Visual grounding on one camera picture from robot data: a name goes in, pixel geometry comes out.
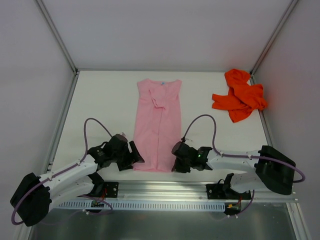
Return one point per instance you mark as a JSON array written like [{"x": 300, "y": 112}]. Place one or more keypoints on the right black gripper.
[{"x": 180, "y": 159}]

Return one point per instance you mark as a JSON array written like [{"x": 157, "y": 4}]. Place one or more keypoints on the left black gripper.
[{"x": 128, "y": 157}]

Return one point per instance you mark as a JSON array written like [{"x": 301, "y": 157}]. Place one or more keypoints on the pink t shirt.
[{"x": 158, "y": 124}]

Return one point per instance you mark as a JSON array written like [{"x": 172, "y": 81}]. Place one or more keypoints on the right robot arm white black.
[{"x": 266, "y": 168}]

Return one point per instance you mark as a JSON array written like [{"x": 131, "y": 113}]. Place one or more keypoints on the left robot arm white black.
[{"x": 36, "y": 195}]

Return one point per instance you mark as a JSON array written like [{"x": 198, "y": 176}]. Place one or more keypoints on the orange t shirt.
[{"x": 242, "y": 98}]

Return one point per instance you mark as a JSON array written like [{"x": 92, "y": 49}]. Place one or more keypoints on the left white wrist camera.
[{"x": 122, "y": 134}]

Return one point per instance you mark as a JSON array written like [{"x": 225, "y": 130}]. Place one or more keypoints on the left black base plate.
[{"x": 110, "y": 189}]

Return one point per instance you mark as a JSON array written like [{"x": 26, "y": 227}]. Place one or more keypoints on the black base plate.
[
  {"x": 110, "y": 189},
  {"x": 218, "y": 191}
]

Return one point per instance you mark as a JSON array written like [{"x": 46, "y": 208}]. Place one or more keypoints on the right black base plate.
[{"x": 218, "y": 191}]

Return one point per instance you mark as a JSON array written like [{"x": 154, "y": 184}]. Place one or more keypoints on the aluminium mounting rail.
[{"x": 186, "y": 191}]

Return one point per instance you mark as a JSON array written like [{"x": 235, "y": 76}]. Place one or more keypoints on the white slotted cable duct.
[{"x": 141, "y": 205}]

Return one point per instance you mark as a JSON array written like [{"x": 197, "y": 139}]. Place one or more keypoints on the right aluminium frame post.
[{"x": 275, "y": 33}]

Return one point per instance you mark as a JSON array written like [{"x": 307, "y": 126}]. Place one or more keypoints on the aluminium frame post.
[
  {"x": 56, "y": 35},
  {"x": 275, "y": 33}
]

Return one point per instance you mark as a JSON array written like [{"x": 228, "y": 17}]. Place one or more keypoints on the left aluminium frame post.
[{"x": 56, "y": 35}]

